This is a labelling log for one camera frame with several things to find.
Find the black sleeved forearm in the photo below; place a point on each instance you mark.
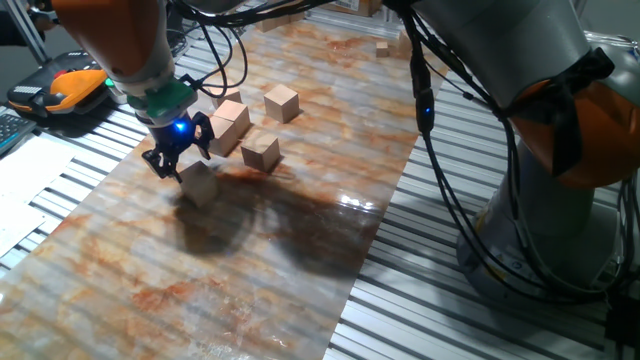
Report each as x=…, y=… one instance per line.
x=15, y=30

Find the orange grey marble mat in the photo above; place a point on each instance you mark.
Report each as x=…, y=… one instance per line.
x=250, y=310

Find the person's hand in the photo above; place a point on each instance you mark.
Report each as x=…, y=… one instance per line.
x=42, y=20

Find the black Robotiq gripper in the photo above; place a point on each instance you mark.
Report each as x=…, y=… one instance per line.
x=172, y=137

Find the brown cardboard box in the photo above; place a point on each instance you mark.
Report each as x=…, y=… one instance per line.
x=355, y=6

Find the orange black teach pendant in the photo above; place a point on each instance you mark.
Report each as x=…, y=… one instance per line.
x=60, y=90

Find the black keyboard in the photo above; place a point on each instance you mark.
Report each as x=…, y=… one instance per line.
x=12, y=130

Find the white paper sheet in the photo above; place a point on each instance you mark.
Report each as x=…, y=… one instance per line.
x=30, y=167
x=15, y=222

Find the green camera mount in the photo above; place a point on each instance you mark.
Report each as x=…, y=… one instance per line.
x=165, y=100

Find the grey metal stand bar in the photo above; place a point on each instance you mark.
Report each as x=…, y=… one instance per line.
x=27, y=32

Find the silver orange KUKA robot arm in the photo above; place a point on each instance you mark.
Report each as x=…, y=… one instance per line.
x=520, y=45

